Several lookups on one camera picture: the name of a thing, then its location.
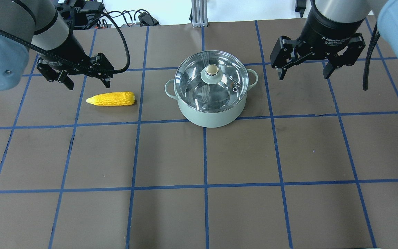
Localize aluminium frame post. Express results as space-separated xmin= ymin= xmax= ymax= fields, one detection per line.
xmin=190 ymin=0 xmax=209 ymax=27

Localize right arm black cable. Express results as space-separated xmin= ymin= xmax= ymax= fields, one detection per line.
xmin=363 ymin=22 xmax=381 ymax=91

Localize black power adapters and cables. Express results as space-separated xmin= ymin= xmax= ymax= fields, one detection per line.
xmin=52 ymin=0 xmax=160 ymax=30

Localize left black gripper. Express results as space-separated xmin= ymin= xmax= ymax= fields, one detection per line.
xmin=37 ymin=41 xmax=114 ymax=90

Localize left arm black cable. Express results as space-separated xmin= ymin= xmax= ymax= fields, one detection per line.
xmin=0 ymin=10 xmax=131 ymax=74

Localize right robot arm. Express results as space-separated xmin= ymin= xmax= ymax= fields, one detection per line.
xmin=270 ymin=0 xmax=398 ymax=80

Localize glass pot lid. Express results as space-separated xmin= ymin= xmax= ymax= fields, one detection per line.
xmin=173 ymin=50 xmax=250 ymax=112

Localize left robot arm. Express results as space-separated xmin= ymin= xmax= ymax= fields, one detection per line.
xmin=0 ymin=0 xmax=113 ymax=91

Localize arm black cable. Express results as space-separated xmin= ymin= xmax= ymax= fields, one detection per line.
xmin=363 ymin=22 xmax=381 ymax=91
xmin=0 ymin=10 xmax=131 ymax=74

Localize yellow corn cob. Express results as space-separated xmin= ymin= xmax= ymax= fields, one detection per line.
xmin=86 ymin=91 xmax=136 ymax=106

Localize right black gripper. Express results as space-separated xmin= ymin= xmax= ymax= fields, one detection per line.
xmin=270 ymin=9 xmax=366 ymax=80

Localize pale green cooking pot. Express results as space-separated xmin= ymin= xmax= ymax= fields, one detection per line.
xmin=164 ymin=50 xmax=258 ymax=128

